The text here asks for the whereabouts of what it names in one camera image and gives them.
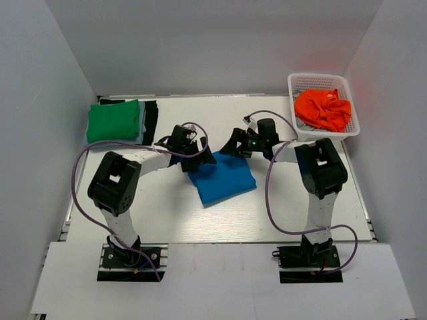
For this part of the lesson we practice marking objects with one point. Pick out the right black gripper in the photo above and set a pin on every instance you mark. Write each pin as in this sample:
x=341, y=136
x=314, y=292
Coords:
x=239, y=135

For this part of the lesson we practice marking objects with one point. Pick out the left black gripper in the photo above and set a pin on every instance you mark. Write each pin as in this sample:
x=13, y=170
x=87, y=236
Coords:
x=206, y=157

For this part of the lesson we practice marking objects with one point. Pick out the white plastic basket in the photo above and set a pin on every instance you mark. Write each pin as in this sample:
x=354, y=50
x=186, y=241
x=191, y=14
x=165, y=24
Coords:
x=299, y=82

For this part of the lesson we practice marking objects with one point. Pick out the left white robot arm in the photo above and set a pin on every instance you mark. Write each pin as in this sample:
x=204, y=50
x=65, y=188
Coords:
x=115, y=182

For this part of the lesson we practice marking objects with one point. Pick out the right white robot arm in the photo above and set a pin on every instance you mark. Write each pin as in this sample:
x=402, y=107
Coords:
x=321, y=169

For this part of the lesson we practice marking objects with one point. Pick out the grey t-shirt in basket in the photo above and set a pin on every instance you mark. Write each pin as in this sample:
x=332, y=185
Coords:
x=300, y=124

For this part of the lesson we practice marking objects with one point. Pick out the folded black t-shirt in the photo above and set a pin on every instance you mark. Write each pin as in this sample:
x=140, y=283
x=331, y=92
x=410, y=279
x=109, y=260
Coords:
x=148, y=117

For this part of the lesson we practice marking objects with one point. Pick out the folded green t-shirt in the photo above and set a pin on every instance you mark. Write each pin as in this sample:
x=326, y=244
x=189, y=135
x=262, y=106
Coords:
x=111, y=121

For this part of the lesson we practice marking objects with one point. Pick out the orange t-shirt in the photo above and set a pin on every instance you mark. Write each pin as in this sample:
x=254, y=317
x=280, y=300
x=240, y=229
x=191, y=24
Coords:
x=323, y=109

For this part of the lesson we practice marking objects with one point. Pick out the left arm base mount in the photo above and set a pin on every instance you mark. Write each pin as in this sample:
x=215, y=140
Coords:
x=113, y=267

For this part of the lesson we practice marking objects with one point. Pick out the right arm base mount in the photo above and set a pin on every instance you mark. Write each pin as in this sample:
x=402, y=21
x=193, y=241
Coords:
x=296, y=268

